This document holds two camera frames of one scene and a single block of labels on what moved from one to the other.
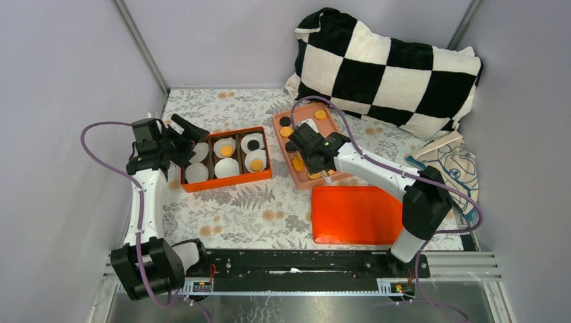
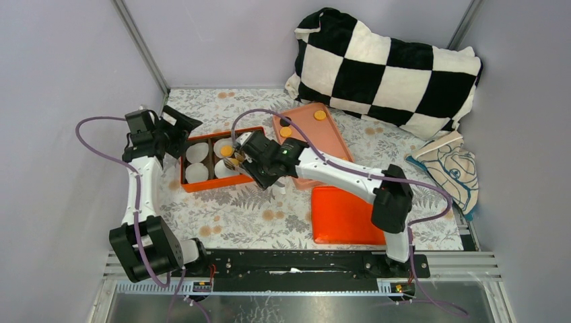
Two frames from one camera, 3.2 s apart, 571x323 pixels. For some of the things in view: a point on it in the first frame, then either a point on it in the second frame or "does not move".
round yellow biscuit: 320,114 does not move
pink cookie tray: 323,118 does not move
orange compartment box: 227,158 does not move
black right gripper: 313,169 → 249,166
